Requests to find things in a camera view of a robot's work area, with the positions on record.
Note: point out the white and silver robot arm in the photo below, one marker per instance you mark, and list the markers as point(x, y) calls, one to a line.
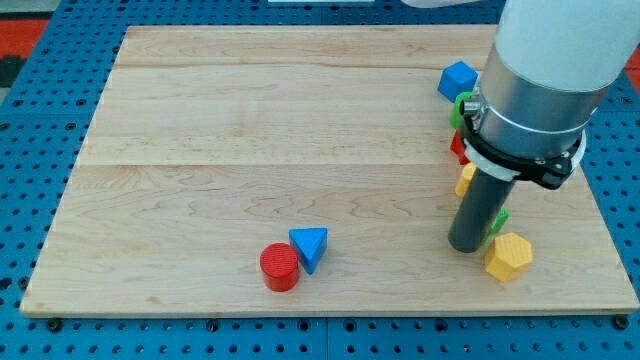
point(550, 65)

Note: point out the red cylinder block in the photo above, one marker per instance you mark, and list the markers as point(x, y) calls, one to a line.
point(279, 266)

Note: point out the red block behind arm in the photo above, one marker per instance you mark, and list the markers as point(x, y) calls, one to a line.
point(458, 148)

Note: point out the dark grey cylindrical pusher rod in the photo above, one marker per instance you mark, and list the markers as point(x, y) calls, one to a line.
point(479, 208)

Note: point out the blue triangle block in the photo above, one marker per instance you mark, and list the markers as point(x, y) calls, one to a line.
point(310, 244)

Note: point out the green star block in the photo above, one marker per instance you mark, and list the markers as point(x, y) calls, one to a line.
point(499, 221)

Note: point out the wooden board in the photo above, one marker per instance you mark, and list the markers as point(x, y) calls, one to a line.
point(209, 143)

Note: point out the blue cube block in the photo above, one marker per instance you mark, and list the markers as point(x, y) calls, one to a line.
point(456, 79)

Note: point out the yellow block behind rod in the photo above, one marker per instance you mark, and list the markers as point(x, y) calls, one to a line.
point(464, 179)

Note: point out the green block behind arm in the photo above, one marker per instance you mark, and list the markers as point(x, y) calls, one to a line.
point(455, 117)

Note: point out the yellow hexagon block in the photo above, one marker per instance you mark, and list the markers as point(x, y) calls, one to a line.
point(508, 257)

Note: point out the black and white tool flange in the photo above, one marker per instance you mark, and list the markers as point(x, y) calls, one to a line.
point(513, 153)

